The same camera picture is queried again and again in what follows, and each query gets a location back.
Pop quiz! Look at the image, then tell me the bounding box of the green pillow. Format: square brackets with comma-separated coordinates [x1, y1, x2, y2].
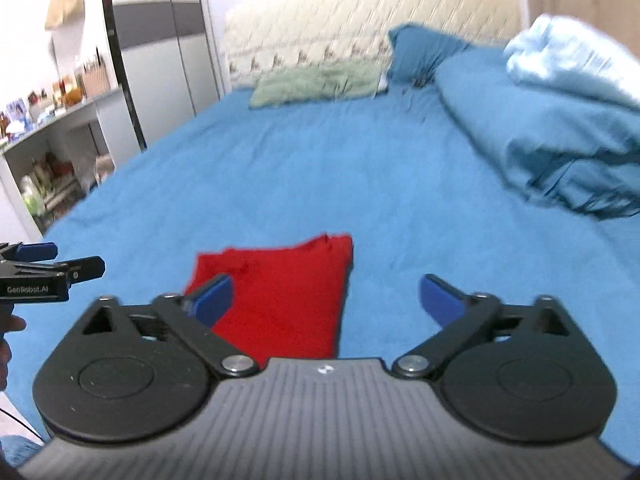
[250, 61, 388, 108]

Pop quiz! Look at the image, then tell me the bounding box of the light blue striped blanket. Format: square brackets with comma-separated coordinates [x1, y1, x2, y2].
[503, 14, 639, 110]

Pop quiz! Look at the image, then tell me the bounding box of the blue duvet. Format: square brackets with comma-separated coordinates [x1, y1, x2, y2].
[433, 48, 639, 219]

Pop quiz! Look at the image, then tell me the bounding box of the black floor lamp pole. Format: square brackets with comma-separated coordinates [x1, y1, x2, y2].
[102, 0, 148, 152]

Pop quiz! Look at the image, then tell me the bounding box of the white shelf unit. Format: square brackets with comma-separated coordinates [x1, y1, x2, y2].
[0, 49, 126, 244]

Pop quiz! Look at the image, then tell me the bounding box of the dark blue pillow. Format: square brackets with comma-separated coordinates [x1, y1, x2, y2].
[387, 23, 472, 88]

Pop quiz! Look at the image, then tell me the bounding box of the white wardrobe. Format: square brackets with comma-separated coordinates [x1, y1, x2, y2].
[113, 0, 224, 148]

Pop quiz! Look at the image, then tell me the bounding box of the person's left hand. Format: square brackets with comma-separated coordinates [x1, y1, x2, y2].
[0, 314, 26, 391]

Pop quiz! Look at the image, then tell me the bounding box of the red knit garment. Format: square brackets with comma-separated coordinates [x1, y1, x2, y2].
[186, 234, 354, 366]

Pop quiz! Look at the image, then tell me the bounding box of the light blue bed sheet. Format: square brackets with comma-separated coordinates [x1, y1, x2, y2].
[8, 82, 639, 462]

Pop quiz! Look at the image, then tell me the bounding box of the beige quilted headboard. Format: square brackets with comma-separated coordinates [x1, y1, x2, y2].
[222, 0, 522, 90]

